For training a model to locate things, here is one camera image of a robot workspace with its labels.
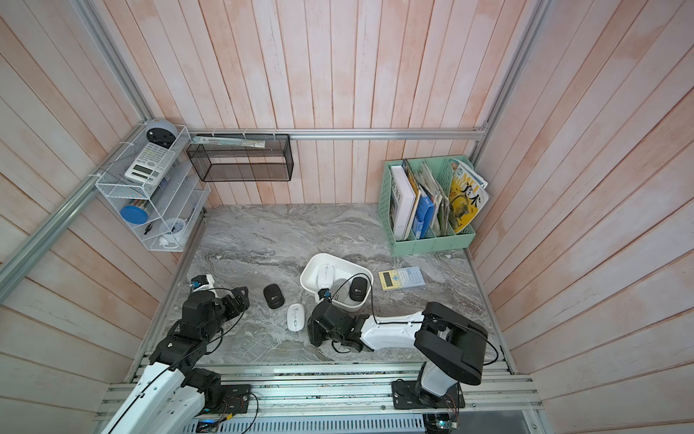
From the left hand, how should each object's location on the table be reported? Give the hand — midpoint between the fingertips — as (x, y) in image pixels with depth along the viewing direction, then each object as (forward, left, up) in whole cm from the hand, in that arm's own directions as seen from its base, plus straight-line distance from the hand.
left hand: (237, 297), depth 81 cm
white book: (+29, -53, +14) cm, 62 cm away
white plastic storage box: (+17, -33, -10) cm, 39 cm away
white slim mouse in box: (+12, -26, -8) cm, 30 cm away
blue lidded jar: (+16, +28, +19) cm, 38 cm away
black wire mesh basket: (+54, +16, +10) cm, 57 cm away
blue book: (+29, -61, +6) cm, 68 cm away
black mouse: (+5, -9, -9) cm, 13 cm away
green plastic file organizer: (+40, -65, +14) cm, 77 cm away
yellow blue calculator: (+12, -53, -9) cm, 55 cm away
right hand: (-5, -22, -9) cm, 25 cm away
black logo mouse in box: (+7, -38, -9) cm, 40 cm away
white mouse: (-3, -17, -8) cm, 19 cm away
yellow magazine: (+39, -79, +9) cm, 89 cm away
